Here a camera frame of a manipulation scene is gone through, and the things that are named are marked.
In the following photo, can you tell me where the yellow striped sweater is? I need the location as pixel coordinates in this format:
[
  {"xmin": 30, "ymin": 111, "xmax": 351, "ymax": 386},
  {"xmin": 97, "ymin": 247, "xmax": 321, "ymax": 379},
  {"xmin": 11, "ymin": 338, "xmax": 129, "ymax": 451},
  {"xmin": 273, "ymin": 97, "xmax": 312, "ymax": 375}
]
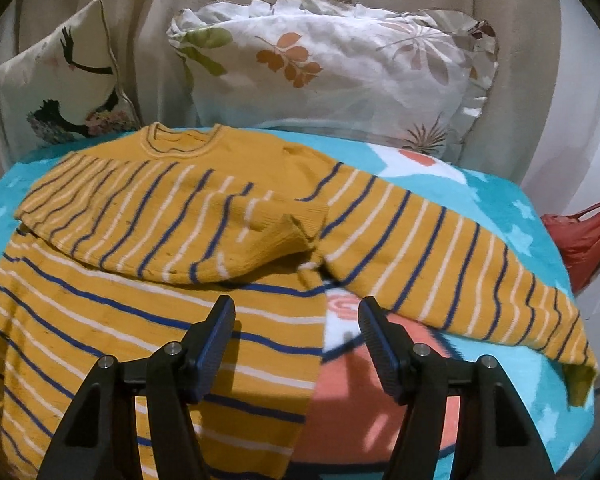
[{"xmin": 0, "ymin": 122, "xmax": 598, "ymax": 480}]

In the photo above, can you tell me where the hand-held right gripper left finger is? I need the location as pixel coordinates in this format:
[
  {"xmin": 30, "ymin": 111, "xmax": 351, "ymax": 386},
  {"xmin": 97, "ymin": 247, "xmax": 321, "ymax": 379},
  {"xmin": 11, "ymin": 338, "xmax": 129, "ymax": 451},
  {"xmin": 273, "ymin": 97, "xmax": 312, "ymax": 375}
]
[{"xmin": 36, "ymin": 295, "xmax": 237, "ymax": 480}]

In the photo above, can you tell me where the floral bedsheet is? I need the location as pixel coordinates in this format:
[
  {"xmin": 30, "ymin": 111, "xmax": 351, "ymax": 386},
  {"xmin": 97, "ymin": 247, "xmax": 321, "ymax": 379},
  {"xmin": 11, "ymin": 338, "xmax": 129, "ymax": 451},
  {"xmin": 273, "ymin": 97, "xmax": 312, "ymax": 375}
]
[{"xmin": 166, "ymin": 0, "xmax": 501, "ymax": 163}]

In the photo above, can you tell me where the bird print cushion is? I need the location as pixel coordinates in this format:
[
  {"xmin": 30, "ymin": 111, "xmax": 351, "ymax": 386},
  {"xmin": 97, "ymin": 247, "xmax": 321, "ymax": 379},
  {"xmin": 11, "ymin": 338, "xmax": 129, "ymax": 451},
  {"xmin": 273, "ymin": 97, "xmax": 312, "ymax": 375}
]
[{"xmin": 0, "ymin": 0, "xmax": 142, "ymax": 150}]

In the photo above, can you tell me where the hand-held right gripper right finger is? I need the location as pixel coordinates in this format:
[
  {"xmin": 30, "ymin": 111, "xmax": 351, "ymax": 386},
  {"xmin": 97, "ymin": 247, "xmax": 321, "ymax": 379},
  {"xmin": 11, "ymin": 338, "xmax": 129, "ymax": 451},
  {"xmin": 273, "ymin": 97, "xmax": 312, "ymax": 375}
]
[{"xmin": 357, "ymin": 296, "xmax": 562, "ymax": 480}]

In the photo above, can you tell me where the turquoise cartoon blanket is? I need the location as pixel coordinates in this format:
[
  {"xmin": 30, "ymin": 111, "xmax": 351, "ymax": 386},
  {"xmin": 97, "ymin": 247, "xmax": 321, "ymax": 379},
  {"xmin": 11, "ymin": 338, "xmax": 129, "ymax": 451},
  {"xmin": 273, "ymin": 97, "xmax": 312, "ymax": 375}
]
[{"xmin": 0, "ymin": 127, "xmax": 600, "ymax": 480}]

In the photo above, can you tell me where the red plastic bag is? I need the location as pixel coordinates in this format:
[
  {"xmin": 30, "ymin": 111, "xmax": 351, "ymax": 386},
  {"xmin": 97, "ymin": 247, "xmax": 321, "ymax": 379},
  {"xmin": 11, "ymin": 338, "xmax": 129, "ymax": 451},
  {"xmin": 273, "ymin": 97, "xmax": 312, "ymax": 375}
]
[{"xmin": 540, "ymin": 191, "xmax": 600, "ymax": 297}]

